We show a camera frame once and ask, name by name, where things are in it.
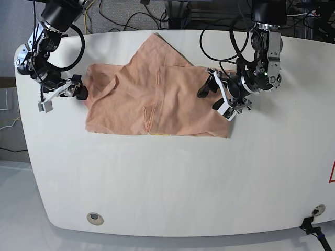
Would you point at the right table cable grommet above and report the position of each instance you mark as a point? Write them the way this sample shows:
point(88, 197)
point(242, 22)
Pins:
point(318, 210)

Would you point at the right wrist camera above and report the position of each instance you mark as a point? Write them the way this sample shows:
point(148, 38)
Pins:
point(45, 106)

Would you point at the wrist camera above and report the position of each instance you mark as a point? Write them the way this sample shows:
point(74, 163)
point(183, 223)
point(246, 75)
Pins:
point(45, 106)
point(227, 111)

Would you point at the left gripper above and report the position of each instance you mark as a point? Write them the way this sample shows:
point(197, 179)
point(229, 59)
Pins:
point(230, 90)

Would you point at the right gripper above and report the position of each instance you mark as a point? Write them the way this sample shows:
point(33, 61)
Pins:
point(71, 87)

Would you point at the black clamp mount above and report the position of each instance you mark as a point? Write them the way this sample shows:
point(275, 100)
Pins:
point(309, 229)

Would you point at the left table cable grommet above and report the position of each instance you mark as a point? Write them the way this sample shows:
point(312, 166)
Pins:
point(95, 219)

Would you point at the table cable grommet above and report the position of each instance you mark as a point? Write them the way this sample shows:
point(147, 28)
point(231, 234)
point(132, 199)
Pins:
point(318, 210)
point(95, 219)

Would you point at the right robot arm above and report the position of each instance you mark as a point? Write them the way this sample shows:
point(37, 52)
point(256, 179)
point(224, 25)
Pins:
point(57, 18)

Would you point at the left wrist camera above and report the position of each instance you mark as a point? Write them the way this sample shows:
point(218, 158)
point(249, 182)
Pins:
point(227, 111)

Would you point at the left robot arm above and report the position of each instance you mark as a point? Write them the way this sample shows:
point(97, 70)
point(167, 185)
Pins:
point(262, 74)

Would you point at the peach T-shirt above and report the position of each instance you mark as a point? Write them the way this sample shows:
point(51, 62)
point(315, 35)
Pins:
point(155, 93)

